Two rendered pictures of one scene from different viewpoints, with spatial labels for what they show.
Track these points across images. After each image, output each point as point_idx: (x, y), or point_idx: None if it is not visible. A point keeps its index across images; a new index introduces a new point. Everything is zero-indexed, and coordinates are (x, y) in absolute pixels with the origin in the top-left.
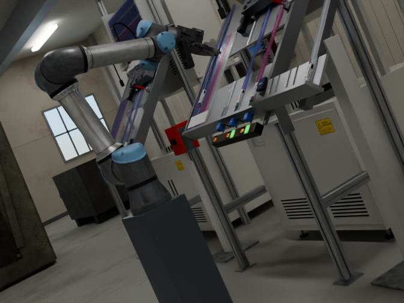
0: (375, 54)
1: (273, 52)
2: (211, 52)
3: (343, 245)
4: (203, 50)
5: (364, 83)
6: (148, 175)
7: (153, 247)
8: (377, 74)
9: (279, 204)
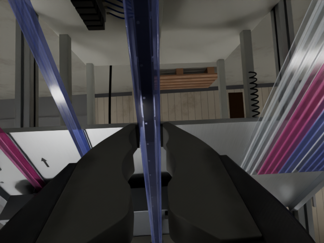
0: (63, 60)
1: (243, 112)
2: (101, 160)
3: None
4: (110, 224)
5: (55, 16)
6: None
7: None
8: (115, 50)
9: None
